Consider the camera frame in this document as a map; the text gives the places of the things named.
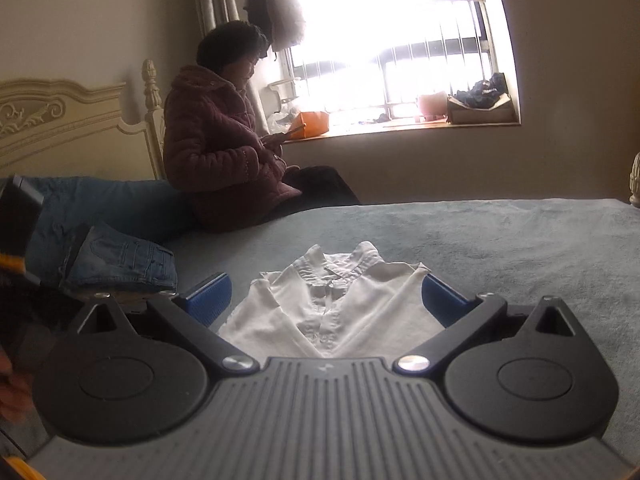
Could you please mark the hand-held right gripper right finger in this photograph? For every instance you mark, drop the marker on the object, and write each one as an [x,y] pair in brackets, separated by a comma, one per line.
[440,296]

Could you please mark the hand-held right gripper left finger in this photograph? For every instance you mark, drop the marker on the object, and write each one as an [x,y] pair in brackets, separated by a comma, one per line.
[212,297]

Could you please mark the white shirt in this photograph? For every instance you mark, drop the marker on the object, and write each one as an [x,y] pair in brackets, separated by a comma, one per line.
[330,305]

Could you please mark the person's left hand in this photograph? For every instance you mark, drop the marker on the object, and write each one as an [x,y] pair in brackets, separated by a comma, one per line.
[15,392]

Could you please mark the grey bed blanket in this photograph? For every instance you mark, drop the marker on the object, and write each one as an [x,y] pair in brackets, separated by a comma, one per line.
[500,240]

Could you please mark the folded blue jeans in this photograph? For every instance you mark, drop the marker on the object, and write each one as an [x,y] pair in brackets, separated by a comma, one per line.
[125,262]

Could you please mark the blue pillow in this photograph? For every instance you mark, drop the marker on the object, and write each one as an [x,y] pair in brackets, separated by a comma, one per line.
[115,205]

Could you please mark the cream carved headboard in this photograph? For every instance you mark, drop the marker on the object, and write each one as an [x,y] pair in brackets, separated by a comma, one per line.
[60,125]

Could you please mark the cardboard box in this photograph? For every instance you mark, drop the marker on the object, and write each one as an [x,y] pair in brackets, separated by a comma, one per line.
[480,112]

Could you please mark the pink pot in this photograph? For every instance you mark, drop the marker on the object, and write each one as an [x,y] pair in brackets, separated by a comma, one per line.
[432,107]

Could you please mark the white plastic bag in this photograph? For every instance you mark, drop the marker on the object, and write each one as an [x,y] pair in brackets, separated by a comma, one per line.
[280,121]

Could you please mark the orange box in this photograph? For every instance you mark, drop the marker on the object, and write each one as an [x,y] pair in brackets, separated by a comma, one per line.
[312,125]

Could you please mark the dark cloth bundle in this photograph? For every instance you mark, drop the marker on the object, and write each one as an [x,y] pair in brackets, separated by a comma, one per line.
[482,90]

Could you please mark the barred window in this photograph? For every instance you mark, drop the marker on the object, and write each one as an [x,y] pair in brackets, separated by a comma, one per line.
[400,35]

